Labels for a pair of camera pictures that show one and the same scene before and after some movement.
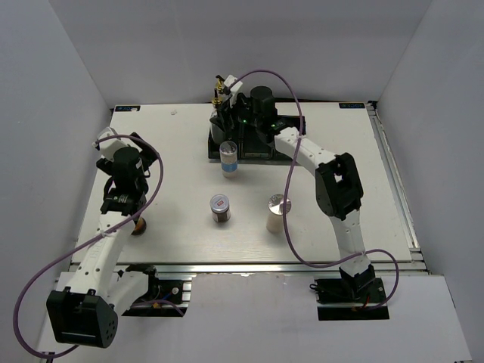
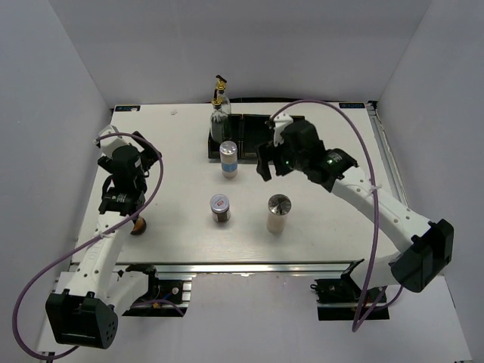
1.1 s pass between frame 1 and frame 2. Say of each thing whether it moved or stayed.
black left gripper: stayed
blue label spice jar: stayed
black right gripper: moved
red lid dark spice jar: stayed
